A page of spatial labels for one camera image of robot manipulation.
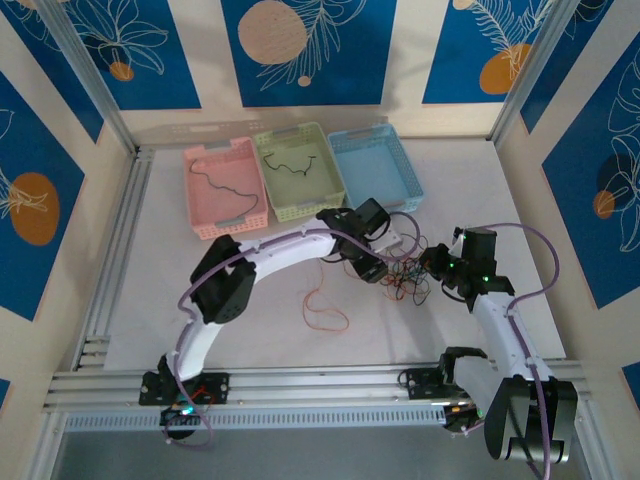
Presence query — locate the wide aluminium frame rail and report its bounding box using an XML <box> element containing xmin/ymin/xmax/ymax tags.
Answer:
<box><xmin>42</xmin><ymin>358</ymin><xmax>587</xmax><ymax>414</ymax></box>

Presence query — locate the blue perforated plastic basket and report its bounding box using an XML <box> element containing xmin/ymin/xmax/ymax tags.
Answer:
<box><xmin>326</xmin><ymin>123</ymin><xmax>428</xmax><ymax>225</ymax></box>

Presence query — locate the perforated grey metal strip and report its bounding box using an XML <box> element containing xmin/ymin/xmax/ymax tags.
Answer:
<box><xmin>188</xmin><ymin>114</ymin><xmax>390</xmax><ymax>135</ymax></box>

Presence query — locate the pile of cables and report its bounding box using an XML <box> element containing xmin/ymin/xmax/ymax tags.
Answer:
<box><xmin>392</xmin><ymin>213</ymin><xmax>426</xmax><ymax>261</ymax></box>

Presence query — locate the blue floral wall panel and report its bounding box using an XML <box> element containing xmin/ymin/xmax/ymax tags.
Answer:
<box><xmin>62</xmin><ymin>0</ymin><xmax>203</xmax><ymax>112</ymax></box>
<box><xmin>421</xmin><ymin>0</ymin><xmax>557</xmax><ymax>106</ymax></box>
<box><xmin>221</xmin><ymin>0</ymin><xmax>399</xmax><ymax>108</ymax></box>
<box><xmin>0</xmin><ymin>69</ymin><xmax>87</xmax><ymax>323</ymax></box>
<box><xmin>0</xmin><ymin>0</ymin><xmax>106</xmax><ymax>146</ymax></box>
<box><xmin>542</xmin><ymin>32</ymin><xmax>640</xmax><ymax>311</ymax></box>
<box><xmin>518</xmin><ymin>0</ymin><xmax>616</xmax><ymax>135</ymax></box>

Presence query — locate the green wire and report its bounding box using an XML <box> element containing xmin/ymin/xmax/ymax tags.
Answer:
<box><xmin>389</xmin><ymin>264</ymin><xmax>421</xmax><ymax>296</ymax></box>
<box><xmin>188</xmin><ymin>158</ymin><xmax>261</xmax><ymax>221</ymax></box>

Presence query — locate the grey slotted cable duct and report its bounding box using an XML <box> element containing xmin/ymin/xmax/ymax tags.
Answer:
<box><xmin>62</xmin><ymin>403</ymin><xmax>451</xmax><ymax>432</ymax></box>

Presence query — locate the aluminium table side rail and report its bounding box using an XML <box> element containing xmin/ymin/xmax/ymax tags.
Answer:
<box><xmin>72</xmin><ymin>144</ymin><xmax>157</xmax><ymax>372</ymax></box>

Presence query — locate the pink perforated plastic basket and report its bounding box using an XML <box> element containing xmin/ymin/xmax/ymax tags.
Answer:
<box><xmin>182</xmin><ymin>135</ymin><xmax>271</xmax><ymax>242</ymax></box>

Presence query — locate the aluminium frame post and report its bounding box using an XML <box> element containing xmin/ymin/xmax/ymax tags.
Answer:
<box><xmin>24</xmin><ymin>410</ymin><xmax>69</xmax><ymax>480</ymax></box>
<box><xmin>574</xmin><ymin>399</ymin><xmax>616</xmax><ymax>480</ymax></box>
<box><xmin>34</xmin><ymin>0</ymin><xmax>142</xmax><ymax>159</ymax></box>
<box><xmin>487</xmin><ymin>0</ymin><xmax>574</xmax><ymax>146</ymax></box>

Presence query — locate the green perforated plastic basket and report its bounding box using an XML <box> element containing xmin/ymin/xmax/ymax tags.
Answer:
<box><xmin>252</xmin><ymin>121</ymin><xmax>348</xmax><ymax>225</ymax></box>

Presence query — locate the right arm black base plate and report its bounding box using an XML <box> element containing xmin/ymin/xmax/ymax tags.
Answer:
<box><xmin>399</xmin><ymin>367</ymin><xmax>451</xmax><ymax>401</ymax></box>

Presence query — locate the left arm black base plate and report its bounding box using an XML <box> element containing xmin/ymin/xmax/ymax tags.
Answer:
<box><xmin>139</xmin><ymin>370</ymin><xmax>231</xmax><ymax>406</ymax></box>

